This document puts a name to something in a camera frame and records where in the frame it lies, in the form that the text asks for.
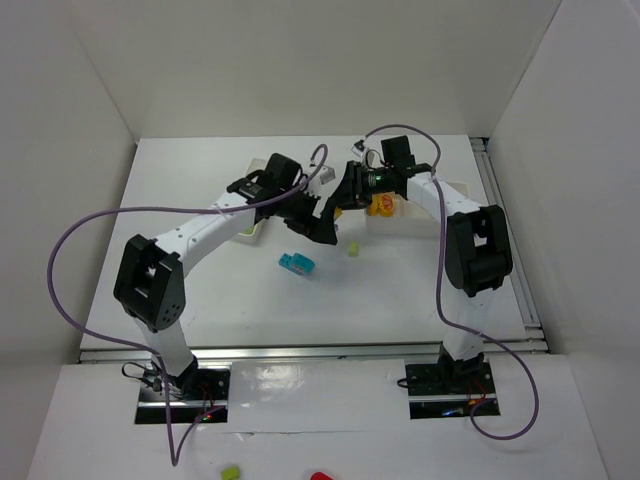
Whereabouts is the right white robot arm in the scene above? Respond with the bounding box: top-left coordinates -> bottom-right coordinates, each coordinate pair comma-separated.
321,136 -> 513,387

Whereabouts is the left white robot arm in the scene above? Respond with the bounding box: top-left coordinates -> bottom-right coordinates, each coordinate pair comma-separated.
114,154 -> 335,395

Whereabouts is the butterfly printed yellow lego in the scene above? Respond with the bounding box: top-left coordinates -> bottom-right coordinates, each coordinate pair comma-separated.
375,193 -> 396,218

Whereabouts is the yellow lego in container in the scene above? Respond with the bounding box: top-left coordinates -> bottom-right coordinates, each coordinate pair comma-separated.
366,196 -> 379,216

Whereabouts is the green lego beside purple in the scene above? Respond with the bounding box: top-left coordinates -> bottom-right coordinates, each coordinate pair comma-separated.
348,241 -> 360,257

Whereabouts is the teal lego brick stack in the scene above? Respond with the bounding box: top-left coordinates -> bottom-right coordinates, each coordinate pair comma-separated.
278,253 -> 315,276

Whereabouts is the large white divided container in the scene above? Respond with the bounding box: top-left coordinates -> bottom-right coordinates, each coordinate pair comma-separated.
364,179 -> 480,238

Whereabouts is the small white container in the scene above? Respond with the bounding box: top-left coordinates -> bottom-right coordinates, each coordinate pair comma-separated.
229,157 -> 274,246

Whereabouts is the red object foreground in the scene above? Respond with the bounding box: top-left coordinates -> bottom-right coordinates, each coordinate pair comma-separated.
309,471 -> 335,480

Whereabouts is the green lego foreground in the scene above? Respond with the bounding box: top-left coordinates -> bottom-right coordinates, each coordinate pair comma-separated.
220,465 -> 241,480

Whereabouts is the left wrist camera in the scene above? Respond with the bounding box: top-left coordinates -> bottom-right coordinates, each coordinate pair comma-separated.
319,167 -> 335,185

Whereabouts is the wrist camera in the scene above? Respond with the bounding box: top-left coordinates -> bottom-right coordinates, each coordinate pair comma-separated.
351,139 -> 367,157
319,167 -> 335,185

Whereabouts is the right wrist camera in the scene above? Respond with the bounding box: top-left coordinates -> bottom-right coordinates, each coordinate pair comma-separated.
351,139 -> 367,157

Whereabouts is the aluminium rail front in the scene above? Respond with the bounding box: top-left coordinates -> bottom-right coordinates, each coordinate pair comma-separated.
77,340 -> 546,365

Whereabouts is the aluminium rail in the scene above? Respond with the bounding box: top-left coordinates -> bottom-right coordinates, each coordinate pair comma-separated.
77,340 -> 546,365
469,137 -> 549,354

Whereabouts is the aluminium rail right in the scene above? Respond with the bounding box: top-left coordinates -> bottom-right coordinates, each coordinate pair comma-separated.
469,137 -> 549,354

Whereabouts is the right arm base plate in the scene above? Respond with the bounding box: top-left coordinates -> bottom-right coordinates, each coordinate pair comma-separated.
396,362 -> 500,420

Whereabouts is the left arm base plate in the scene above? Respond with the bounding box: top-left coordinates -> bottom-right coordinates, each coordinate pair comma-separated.
134,368 -> 231,425

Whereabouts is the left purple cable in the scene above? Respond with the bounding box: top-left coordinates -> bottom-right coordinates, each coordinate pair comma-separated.
47,143 -> 330,466

